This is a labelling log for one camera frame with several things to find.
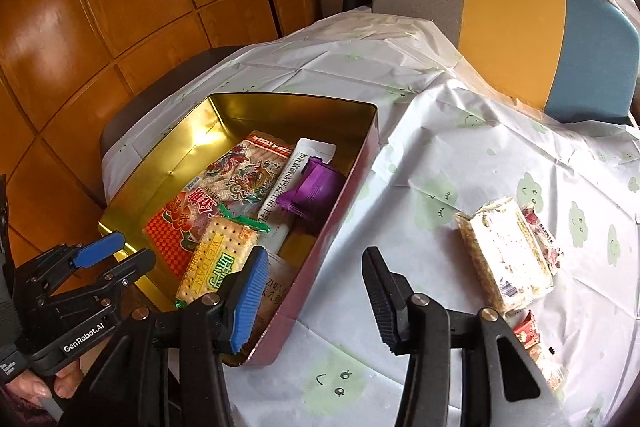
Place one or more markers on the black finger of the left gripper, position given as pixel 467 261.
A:
pixel 129 270

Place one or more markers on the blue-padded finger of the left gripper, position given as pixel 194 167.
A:
pixel 91 254

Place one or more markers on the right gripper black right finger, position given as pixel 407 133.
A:
pixel 411 324

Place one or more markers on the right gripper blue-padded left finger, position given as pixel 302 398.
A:
pixel 213 325

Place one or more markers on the green yellow cracker pack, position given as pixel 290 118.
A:
pixel 223 249

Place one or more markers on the red small candy bar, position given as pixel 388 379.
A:
pixel 527 331

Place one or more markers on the clear puffed rice cake pack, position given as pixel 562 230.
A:
pixel 506 257

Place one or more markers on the white long snack sachet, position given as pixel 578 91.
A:
pixel 278 219

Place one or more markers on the large red dragon cracker pack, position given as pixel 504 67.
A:
pixel 239 179

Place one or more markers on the orange crispy rice cake pack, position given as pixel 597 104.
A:
pixel 549 364

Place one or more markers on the purple snack packet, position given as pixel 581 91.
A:
pixel 316 194

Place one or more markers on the yellow brown snack sachet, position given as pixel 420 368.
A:
pixel 280 278

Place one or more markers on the person's left hand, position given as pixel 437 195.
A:
pixel 30 387

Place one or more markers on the gold-lined maroon tin box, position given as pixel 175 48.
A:
pixel 207 132

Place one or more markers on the pink floral candy wrapper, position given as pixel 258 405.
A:
pixel 547 243

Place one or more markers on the white cloud-print tablecloth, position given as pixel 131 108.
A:
pixel 446 147

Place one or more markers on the grey yellow blue chair back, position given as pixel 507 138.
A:
pixel 575 60

